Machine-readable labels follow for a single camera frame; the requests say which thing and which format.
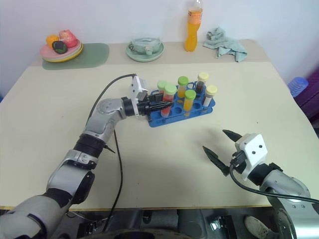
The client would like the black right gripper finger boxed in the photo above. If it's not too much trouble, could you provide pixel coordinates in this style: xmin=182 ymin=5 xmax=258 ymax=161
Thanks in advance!
xmin=202 ymin=145 xmax=229 ymax=177
xmin=222 ymin=129 xmax=243 ymax=144

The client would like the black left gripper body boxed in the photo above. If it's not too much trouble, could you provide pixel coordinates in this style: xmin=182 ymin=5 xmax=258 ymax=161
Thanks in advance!
xmin=138 ymin=91 xmax=154 ymax=119

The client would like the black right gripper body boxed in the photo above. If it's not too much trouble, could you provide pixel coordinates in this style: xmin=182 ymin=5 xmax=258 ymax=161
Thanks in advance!
xmin=229 ymin=148 xmax=247 ymax=175

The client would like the red tube green cap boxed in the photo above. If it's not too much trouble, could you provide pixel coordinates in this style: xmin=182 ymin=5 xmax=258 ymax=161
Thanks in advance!
xmin=157 ymin=80 xmax=168 ymax=95
xmin=160 ymin=84 xmax=177 ymax=118

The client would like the yellow tube green cap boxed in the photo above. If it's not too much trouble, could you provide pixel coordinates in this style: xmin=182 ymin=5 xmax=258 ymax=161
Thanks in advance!
xmin=177 ymin=76 xmax=189 ymax=98
xmin=183 ymin=89 xmax=197 ymax=117

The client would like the brown tube cream cap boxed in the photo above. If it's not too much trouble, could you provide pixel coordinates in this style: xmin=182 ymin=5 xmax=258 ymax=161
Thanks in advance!
xmin=202 ymin=84 xmax=218 ymax=112
xmin=195 ymin=72 xmax=209 ymax=95

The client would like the blue test tube rack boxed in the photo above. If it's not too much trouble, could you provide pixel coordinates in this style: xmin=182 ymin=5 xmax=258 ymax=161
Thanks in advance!
xmin=146 ymin=81 xmax=216 ymax=128

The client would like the pale green plate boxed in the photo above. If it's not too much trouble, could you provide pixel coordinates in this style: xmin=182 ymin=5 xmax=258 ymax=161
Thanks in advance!
xmin=125 ymin=41 xmax=165 ymax=63

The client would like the black box under table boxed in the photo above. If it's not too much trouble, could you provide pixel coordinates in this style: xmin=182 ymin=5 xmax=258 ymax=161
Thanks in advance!
xmin=210 ymin=215 xmax=237 ymax=239

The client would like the orange drink bottle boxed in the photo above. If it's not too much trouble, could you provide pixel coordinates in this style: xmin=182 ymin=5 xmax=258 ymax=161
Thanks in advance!
xmin=184 ymin=0 xmax=204 ymax=52

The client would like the white shoe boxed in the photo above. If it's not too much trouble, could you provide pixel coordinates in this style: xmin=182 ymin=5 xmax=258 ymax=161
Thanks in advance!
xmin=244 ymin=215 xmax=271 ymax=239

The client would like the green placemat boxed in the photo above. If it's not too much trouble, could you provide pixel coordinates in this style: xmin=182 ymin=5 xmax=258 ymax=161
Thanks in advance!
xmin=41 ymin=42 xmax=111 ymax=71

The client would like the blue plastic stool stack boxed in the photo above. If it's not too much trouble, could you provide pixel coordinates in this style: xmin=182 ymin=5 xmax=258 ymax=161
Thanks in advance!
xmin=287 ymin=76 xmax=311 ymax=98

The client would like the purple plastic object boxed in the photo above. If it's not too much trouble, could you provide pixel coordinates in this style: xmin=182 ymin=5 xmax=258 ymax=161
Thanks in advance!
xmin=294 ymin=68 xmax=319 ymax=136

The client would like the yellow plate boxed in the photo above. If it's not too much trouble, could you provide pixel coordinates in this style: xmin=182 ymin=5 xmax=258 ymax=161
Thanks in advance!
xmin=42 ymin=44 xmax=84 ymax=63

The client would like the teal crumpled cloth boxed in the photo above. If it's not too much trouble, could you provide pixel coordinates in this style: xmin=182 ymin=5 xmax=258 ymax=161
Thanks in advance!
xmin=202 ymin=25 xmax=248 ymax=63

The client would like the red apple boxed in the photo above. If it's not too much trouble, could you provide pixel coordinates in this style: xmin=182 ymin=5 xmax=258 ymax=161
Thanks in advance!
xmin=58 ymin=29 xmax=77 ymax=48

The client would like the dark green black fruit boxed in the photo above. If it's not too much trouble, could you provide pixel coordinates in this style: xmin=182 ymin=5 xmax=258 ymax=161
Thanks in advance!
xmin=51 ymin=40 xmax=67 ymax=54

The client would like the pink plate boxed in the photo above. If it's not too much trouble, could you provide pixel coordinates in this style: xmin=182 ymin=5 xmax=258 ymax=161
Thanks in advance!
xmin=39 ymin=41 xmax=82 ymax=60

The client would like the orange fruit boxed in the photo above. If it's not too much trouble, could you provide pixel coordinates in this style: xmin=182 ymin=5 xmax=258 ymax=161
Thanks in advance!
xmin=46 ymin=34 xmax=60 ymax=48

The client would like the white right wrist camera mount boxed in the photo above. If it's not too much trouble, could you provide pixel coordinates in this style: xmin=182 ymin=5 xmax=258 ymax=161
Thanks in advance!
xmin=234 ymin=133 xmax=268 ymax=181

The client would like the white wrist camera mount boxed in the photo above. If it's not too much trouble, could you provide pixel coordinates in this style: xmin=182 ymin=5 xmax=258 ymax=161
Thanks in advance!
xmin=234 ymin=133 xmax=268 ymax=181
xmin=129 ymin=75 xmax=150 ymax=120

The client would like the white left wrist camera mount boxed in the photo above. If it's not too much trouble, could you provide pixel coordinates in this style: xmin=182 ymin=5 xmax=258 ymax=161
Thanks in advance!
xmin=129 ymin=75 xmax=150 ymax=120

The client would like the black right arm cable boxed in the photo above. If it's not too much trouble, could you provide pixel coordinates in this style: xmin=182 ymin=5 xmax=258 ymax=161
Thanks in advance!
xmin=229 ymin=159 xmax=319 ymax=204

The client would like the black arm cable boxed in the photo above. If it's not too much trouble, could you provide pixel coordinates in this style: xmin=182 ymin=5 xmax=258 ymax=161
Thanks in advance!
xmin=88 ymin=73 xmax=137 ymax=232
xmin=229 ymin=159 xmax=319 ymax=204

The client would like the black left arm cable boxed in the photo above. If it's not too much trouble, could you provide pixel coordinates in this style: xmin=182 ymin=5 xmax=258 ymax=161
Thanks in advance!
xmin=88 ymin=73 xmax=137 ymax=232

